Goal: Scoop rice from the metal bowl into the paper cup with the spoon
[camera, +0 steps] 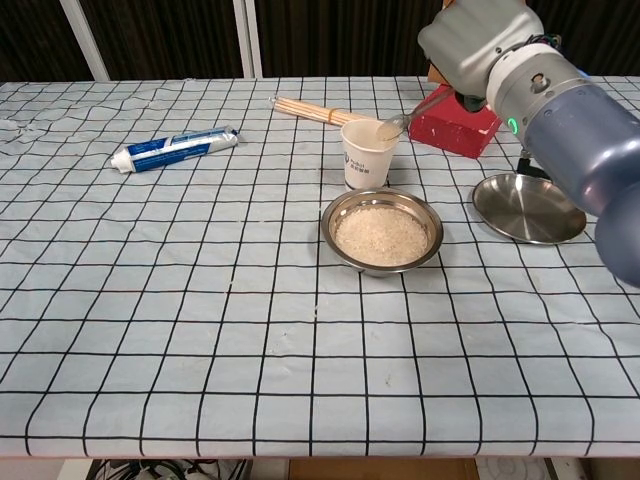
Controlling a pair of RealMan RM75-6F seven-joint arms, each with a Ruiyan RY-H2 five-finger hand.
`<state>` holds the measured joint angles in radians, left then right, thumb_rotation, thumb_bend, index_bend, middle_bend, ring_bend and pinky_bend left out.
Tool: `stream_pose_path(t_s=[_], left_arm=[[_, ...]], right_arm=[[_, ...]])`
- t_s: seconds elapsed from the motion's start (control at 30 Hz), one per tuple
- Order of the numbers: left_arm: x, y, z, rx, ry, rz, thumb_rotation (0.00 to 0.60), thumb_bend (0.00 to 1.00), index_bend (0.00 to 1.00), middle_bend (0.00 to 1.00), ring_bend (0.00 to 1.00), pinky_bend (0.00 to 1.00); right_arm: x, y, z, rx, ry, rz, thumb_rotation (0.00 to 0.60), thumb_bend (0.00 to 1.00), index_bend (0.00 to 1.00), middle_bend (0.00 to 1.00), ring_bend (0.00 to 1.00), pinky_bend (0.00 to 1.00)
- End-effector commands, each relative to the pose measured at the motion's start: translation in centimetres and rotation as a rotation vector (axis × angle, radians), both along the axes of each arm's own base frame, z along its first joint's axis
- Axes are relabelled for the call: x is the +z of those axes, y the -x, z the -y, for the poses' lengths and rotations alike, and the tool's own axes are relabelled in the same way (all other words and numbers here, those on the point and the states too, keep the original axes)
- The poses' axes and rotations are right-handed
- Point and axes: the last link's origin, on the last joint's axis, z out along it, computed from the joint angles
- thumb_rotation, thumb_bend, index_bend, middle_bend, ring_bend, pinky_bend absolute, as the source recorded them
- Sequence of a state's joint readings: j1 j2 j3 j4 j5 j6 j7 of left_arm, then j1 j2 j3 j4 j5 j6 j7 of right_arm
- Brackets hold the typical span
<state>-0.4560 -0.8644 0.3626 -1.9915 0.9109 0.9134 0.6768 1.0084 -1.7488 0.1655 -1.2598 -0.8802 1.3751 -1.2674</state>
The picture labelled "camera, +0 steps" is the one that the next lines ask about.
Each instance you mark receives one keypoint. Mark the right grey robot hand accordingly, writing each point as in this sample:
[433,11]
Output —
[475,45]

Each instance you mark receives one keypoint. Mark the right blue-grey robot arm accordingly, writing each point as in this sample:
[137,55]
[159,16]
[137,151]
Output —
[575,125]

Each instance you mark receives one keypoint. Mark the white paper cup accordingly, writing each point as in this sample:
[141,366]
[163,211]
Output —
[367,160]

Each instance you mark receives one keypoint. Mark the red rectangular block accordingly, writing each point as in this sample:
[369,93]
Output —
[452,132]

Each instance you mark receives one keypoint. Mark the round steel plate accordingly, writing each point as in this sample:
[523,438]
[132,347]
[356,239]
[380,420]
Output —
[520,210]

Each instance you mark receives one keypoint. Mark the bundle of wooden sticks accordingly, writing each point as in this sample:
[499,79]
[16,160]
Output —
[315,111]

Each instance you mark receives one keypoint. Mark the small steel bowl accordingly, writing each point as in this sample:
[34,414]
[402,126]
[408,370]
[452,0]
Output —
[330,225]

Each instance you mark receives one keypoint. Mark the blue white toothpaste tube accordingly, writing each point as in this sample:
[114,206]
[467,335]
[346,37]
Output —
[170,148]

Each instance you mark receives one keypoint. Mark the light blue checkered tablecloth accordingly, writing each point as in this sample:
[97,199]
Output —
[200,300]

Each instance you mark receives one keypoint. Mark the white partition post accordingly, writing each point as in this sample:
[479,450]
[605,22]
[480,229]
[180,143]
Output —
[87,45]
[248,40]

